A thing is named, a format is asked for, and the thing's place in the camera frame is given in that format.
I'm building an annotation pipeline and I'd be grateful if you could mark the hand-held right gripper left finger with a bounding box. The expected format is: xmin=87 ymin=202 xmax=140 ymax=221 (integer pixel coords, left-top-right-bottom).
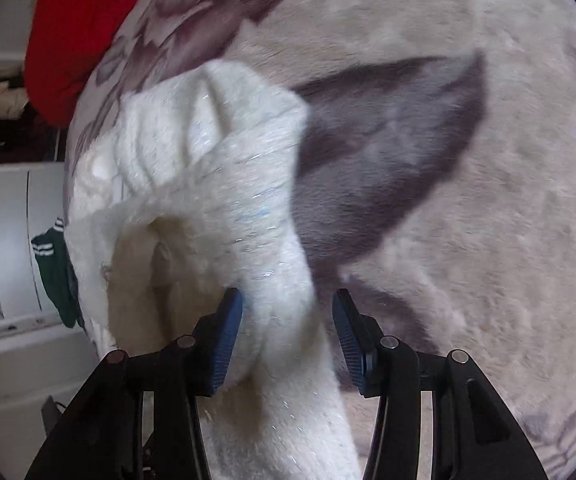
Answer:
xmin=24 ymin=287 xmax=244 ymax=480

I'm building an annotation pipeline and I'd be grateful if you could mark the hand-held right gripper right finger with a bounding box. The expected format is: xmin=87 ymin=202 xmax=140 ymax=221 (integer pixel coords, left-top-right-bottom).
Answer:
xmin=331 ymin=288 xmax=549 ymax=480

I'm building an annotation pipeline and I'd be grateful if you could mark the white fuzzy sock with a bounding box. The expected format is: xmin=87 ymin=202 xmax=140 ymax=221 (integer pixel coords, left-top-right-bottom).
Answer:
xmin=64 ymin=59 xmax=364 ymax=480

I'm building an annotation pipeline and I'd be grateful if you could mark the beige floral plush blanket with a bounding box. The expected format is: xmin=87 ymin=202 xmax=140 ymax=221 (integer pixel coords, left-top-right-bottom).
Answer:
xmin=63 ymin=0 xmax=576 ymax=480

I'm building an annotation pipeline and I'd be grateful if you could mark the dark green striped garment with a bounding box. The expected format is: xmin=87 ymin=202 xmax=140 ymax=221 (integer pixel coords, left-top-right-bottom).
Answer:
xmin=31 ymin=217 xmax=86 ymax=330

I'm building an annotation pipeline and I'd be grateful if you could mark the white cabinet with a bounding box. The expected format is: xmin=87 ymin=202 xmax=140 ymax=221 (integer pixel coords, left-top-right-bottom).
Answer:
xmin=0 ymin=162 xmax=100 ymax=361

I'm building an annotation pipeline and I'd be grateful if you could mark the red cloth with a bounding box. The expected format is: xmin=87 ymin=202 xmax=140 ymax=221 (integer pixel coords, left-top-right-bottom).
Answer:
xmin=24 ymin=0 xmax=161 ymax=128

